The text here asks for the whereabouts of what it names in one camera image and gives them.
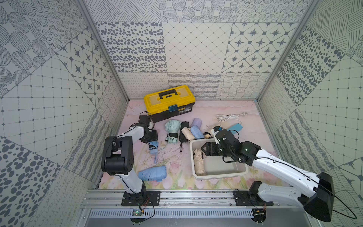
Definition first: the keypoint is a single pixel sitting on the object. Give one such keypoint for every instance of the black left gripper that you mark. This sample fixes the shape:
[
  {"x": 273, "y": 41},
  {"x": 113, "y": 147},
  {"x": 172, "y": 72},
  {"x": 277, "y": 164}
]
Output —
[{"x": 153, "y": 136}]

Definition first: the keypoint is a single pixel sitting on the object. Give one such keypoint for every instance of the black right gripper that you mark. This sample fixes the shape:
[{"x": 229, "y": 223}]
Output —
[{"x": 210, "y": 146}]

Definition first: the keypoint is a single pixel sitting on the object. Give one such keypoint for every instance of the pale blue umbrella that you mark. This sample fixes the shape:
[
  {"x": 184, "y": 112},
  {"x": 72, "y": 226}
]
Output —
[{"x": 196, "y": 132}]

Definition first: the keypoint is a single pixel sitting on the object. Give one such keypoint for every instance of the mint green umbrella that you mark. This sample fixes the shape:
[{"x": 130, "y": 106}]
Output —
[{"x": 172, "y": 128}]

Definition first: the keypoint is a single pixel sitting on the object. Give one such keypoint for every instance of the blue umbrella front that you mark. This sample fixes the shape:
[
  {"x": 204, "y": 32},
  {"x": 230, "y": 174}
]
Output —
[{"x": 157, "y": 173}]

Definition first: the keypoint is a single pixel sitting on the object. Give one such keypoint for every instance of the light blue slim umbrella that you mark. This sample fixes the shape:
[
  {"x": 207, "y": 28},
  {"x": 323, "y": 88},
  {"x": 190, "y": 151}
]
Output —
[{"x": 153, "y": 149}]

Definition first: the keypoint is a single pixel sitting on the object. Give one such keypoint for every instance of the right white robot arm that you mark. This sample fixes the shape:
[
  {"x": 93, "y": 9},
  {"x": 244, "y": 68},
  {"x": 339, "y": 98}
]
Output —
[{"x": 313, "y": 192}]

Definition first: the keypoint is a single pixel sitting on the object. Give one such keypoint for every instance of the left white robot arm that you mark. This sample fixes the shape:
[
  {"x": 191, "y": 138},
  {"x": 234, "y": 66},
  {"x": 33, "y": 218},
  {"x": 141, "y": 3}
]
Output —
[{"x": 118, "y": 153}]

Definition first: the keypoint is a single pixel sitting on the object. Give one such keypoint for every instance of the white plastic storage box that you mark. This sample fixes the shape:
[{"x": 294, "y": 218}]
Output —
[{"x": 214, "y": 166}]

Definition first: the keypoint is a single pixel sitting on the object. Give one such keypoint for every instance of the black folded umbrella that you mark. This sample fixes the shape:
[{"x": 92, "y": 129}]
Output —
[{"x": 183, "y": 136}]

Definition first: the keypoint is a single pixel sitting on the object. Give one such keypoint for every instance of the small beige umbrella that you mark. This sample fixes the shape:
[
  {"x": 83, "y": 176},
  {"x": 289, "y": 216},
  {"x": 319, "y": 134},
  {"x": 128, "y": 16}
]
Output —
[{"x": 187, "y": 134}]

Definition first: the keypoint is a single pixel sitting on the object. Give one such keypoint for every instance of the lavender folded umbrella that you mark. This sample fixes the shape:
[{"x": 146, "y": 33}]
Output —
[{"x": 196, "y": 122}]

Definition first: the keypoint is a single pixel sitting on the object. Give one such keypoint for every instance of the teal umbrella case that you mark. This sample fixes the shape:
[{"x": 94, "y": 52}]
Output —
[{"x": 235, "y": 129}]

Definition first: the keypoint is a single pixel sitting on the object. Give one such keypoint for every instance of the yellow black toolbox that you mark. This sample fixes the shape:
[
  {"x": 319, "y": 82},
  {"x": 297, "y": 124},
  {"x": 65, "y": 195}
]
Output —
[{"x": 169, "y": 103}]

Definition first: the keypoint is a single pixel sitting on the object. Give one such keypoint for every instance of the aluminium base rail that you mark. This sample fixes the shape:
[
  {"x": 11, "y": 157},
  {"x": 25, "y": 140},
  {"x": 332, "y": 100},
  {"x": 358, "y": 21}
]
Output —
[{"x": 179, "y": 204}]

